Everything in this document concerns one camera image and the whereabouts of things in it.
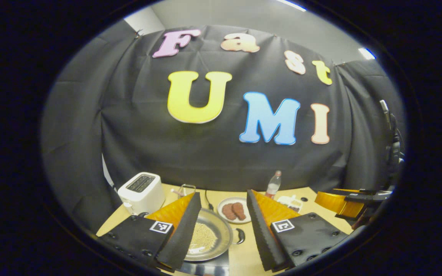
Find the round white plate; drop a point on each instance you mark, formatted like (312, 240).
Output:
(225, 201)

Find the brown meat patty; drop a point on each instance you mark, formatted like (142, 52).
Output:
(228, 211)
(239, 211)

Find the bright ceiling light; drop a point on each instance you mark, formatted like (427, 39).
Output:
(292, 4)

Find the stainless steel pot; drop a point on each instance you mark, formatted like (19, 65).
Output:
(221, 226)

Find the white divided dish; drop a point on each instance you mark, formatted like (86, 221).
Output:
(288, 200)

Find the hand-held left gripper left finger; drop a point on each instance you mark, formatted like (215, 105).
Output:
(184, 234)

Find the small ceiling light panel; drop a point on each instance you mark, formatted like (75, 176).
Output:
(366, 53)

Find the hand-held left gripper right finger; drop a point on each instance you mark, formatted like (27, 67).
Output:
(261, 230)

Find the pile of soybeans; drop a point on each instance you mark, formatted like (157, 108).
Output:
(203, 235)

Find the clear plastic water bottle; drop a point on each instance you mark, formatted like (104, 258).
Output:
(272, 188)

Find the black induction cooktop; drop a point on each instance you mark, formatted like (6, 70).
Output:
(213, 266)

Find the white toaster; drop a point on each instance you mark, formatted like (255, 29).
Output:
(140, 195)

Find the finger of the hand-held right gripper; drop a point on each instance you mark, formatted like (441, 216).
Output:
(355, 190)
(340, 203)

